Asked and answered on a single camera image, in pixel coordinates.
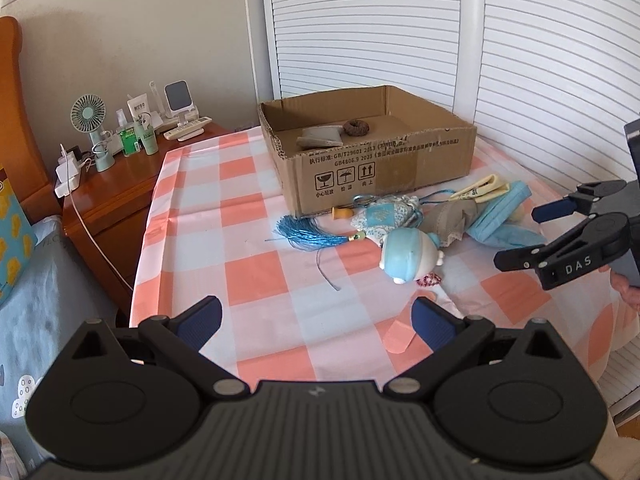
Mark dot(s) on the wooden nightstand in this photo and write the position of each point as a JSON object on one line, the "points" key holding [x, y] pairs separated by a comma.
{"points": [[125, 195]]}

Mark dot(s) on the white remote control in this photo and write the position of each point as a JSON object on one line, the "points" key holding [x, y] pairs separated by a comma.
{"points": [[189, 127]]}

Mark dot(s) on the white tube green cap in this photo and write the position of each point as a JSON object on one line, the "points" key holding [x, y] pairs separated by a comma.
{"points": [[142, 125]]}

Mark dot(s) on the grey fabric sachet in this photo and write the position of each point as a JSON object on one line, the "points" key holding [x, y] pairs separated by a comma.
{"points": [[317, 138]]}

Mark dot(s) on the pale yellow cloth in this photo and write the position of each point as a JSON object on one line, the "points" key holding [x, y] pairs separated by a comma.
{"points": [[480, 187]]}

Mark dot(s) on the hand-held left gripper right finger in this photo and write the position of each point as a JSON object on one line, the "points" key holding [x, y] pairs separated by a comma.
{"points": [[432, 325]]}

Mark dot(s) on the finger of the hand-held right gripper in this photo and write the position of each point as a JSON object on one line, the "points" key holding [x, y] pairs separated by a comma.
{"points": [[555, 207], [575, 252]]}

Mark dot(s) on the blue embroidered tassel sachet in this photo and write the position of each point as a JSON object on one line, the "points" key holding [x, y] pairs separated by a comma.
{"points": [[380, 217]]}

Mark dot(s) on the white charger plug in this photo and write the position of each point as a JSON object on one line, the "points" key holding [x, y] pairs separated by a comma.
{"points": [[67, 162]]}

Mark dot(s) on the brown hair scrunchie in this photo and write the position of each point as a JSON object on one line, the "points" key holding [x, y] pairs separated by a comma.
{"points": [[356, 127]]}

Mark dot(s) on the white power strip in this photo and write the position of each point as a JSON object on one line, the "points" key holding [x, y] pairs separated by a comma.
{"points": [[67, 185]]}

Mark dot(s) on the blue face mask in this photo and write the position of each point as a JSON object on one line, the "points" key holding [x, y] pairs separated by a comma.
{"points": [[522, 236], [500, 207]]}

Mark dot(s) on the small clear spray bottle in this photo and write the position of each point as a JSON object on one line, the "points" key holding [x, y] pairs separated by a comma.
{"points": [[122, 119]]}

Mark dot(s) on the black power adapter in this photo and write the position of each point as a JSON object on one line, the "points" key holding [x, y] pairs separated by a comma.
{"points": [[79, 153]]}

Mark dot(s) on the person's right hand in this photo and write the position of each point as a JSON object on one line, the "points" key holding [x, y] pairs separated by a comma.
{"points": [[627, 290]]}

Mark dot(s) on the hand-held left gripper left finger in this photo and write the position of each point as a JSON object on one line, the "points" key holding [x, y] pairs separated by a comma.
{"points": [[202, 322]]}

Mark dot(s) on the white phone stand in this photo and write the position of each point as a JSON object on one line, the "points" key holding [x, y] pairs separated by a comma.
{"points": [[179, 97]]}

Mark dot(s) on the white louvred wardrobe door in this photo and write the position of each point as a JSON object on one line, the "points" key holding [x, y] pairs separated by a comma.
{"points": [[560, 85], [370, 25]]}

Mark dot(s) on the pink white checked tablecloth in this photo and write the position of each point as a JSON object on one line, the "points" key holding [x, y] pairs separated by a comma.
{"points": [[250, 270]]}

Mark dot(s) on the small pink floral charm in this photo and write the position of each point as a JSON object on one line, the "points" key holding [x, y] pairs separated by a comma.
{"points": [[429, 280]]}

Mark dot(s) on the white router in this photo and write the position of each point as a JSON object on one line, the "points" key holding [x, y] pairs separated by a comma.
{"points": [[160, 120]]}

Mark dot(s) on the brown cardboard box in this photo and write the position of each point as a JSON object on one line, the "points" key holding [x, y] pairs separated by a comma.
{"points": [[400, 170]]}

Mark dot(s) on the wooden bed headboard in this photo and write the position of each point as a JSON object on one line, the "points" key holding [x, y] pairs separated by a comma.
{"points": [[20, 110]]}

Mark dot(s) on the blue white plush toy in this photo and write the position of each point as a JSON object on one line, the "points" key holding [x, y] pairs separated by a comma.
{"points": [[407, 255]]}

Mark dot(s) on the blue bedsheet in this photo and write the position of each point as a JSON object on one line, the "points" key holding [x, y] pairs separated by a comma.
{"points": [[55, 300]]}

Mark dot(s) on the green desk fan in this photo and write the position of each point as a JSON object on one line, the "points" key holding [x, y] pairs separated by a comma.
{"points": [[90, 115]]}

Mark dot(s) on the grey cloth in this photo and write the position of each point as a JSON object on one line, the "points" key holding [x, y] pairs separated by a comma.
{"points": [[445, 222]]}

